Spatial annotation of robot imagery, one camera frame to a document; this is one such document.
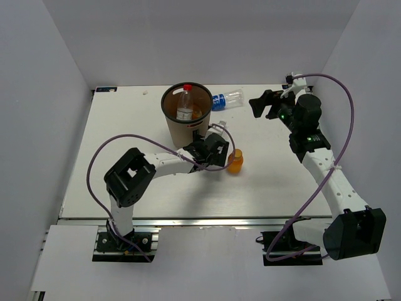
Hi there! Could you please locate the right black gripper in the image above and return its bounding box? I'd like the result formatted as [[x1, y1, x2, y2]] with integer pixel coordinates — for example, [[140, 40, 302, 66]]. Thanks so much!
[[249, 87, 300, 133]]

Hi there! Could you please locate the blue label water bottle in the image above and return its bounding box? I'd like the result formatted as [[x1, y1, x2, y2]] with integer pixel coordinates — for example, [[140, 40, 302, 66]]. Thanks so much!
[[217, 120, 227, 136], [212, 89, 244, 112]]

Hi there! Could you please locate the orange juice bottle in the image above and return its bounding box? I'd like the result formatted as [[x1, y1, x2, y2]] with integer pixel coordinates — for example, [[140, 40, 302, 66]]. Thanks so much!
[[192, 105, 203, 120], [226, 149, 244, 174]]

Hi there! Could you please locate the red label water bottle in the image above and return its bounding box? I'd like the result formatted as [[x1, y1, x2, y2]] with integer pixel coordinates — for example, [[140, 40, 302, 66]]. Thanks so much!
[[176, 84, 194, 121]]

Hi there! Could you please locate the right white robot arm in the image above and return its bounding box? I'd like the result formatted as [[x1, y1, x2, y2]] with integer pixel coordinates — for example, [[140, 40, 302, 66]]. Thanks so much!
[[249, 90, 387, 260]]

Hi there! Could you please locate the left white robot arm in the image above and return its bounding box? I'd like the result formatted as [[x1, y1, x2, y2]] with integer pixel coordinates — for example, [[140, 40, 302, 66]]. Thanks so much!
[[104, 133, 229, 250]]

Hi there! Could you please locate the brown bin with black rim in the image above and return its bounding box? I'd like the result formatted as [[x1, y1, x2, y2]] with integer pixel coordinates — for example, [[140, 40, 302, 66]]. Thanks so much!
[[161, 82, 212, 149]]

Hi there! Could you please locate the upright orange juice bottle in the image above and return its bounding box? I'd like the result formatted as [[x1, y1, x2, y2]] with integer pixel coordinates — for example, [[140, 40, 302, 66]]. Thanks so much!
[[226, 149, 244, 174]]

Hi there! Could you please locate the left blue corner marker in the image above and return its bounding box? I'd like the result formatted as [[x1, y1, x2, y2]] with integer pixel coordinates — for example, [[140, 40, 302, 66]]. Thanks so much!
[[95, 87, 117, 93]]

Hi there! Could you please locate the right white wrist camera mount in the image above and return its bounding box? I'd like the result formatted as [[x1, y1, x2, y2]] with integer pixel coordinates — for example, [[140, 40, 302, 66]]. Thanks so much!
[[281, 72, 307, 98]]

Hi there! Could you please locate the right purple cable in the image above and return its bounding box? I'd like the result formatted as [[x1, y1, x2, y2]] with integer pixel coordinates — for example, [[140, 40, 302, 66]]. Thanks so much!
[[265, 73, 355, 263]]

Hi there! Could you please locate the purple cable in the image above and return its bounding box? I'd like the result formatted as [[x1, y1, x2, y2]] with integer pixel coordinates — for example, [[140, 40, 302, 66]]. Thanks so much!
[[86, 124, 236, 263], [265, 73, 355, 263]]

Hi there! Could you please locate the aluminium table frame rail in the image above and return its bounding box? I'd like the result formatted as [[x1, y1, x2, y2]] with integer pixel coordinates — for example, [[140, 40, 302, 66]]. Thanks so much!
[[131, 215, 333, 229]]

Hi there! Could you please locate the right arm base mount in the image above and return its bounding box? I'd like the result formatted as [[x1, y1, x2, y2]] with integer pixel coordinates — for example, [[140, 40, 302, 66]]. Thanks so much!
[[254, 218, 328, 267]]

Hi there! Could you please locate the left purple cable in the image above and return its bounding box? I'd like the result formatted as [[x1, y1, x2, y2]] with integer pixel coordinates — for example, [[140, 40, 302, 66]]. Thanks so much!
[[86, 124, 236, 263]]

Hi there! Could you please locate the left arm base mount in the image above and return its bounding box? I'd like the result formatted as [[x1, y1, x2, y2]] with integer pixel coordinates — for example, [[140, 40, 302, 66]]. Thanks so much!
[[92, 228, 159, 263]]

